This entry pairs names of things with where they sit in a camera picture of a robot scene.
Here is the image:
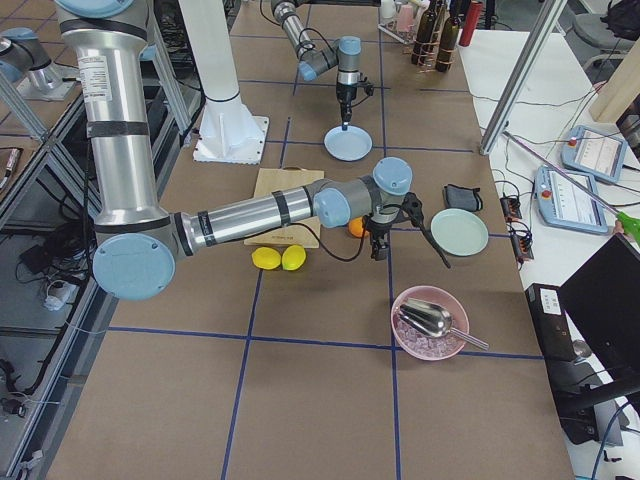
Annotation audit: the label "pink bowl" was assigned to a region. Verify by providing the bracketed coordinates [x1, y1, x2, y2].
[390, 285, 469, 361]

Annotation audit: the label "black computer monitor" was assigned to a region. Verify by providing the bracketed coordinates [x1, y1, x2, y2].
[559, 234, 639, 377]

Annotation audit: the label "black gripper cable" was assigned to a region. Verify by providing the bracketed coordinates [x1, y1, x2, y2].
[349, 29, 376, 109]
[319, 192, 452, 270]

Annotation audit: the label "metal ice scoop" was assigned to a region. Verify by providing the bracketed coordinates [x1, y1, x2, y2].
[398, 298, 489, 351]

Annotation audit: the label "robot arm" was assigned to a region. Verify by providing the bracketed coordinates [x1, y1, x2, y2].
[271, 1, 374, 131]
[55, 1, 413, 300]

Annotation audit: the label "bamboo cutting board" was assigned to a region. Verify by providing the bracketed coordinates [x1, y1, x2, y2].
[243, 167, 326, 250]

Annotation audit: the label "yellow lemon near edge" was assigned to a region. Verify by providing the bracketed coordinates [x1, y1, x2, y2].
[251, 247, 281, 270]

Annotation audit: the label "copper wire bottle rack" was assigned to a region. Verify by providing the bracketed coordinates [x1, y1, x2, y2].
[405, 1, 451, 73]

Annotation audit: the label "teach pendant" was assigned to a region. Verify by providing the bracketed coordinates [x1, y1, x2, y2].
[534, 166, 608, 235]
[561, 125, 628, 184]

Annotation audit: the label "dark green wine bottle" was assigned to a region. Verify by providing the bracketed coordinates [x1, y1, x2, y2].
[435, 0, 462, 73]

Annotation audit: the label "light green plate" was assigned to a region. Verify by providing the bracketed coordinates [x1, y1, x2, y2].
[430, 208, 489, 257]

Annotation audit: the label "teach pendant near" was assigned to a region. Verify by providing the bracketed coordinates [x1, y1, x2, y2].
[534, 166, 608, 235]

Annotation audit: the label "grey folded cloth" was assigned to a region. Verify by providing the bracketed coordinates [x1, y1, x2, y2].
[443, 184, 483, 212]

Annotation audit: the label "aluminium frame post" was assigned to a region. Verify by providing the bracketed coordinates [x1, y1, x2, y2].
[479, 0, 567, 155]

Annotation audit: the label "teach pendant far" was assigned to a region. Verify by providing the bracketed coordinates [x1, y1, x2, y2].
[561, 125, 628, 184]

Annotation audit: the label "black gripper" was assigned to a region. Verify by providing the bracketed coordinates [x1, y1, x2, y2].
[363, 205, 400, 261]
[336, 70, 374, 131]

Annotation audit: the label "clear ice cubes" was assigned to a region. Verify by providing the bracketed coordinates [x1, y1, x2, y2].
[395, 320, 464, 360]

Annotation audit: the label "orange fruit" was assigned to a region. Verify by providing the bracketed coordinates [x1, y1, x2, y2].
[347, 217, 369, 239]

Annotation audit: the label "red cylinder bottle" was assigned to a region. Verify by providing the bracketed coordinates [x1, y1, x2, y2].
[458, 0, 484, 47]

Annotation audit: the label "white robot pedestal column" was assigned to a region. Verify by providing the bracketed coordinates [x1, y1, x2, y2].
[179, 0, 269, 165]

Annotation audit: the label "light blue plate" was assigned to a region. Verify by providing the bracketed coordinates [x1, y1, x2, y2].
[324, 126, 373, 162]

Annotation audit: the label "yellow lemon upper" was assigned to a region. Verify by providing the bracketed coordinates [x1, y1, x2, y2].
[281, 245, 307, 271]

